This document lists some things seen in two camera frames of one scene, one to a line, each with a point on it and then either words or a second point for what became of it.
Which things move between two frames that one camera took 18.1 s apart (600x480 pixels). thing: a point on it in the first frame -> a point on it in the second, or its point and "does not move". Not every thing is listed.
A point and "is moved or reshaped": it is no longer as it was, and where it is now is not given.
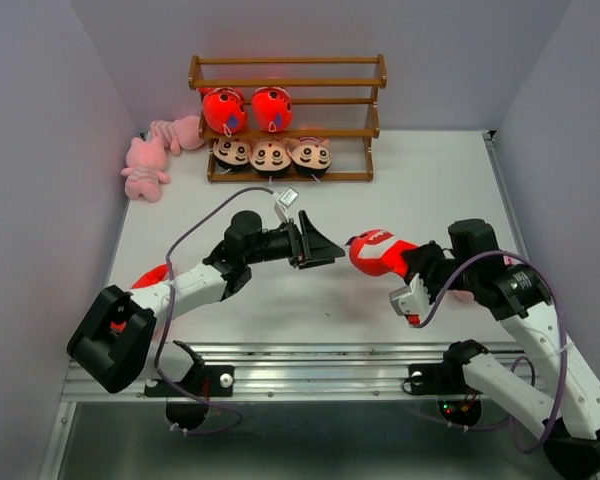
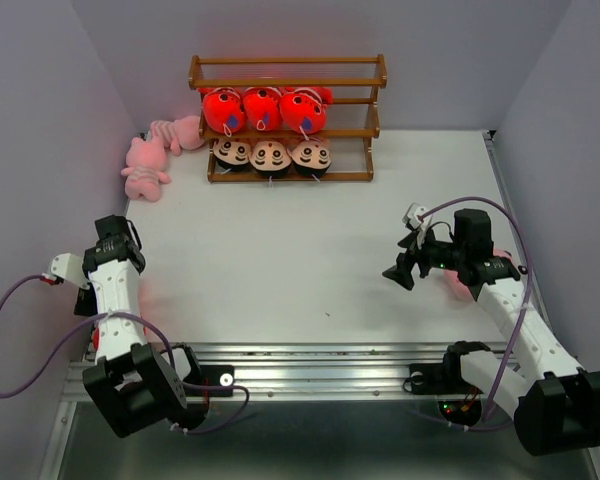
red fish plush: [272, 108] is moved or reshaped
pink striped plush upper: [185, 132] does not move
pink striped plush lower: [145, 161] does not move
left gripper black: [316, 247] -> [86, 301]
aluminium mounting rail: [354, 371] does not move
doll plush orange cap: [231, 153] does not move
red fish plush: [375, 253] -> [303, 108]
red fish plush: [224, 111] does not move
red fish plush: [152, 277] is moved or reshaped
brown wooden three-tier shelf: [288, 117] does not move
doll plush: [270, 156] does not move
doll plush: [311, 155] does not move
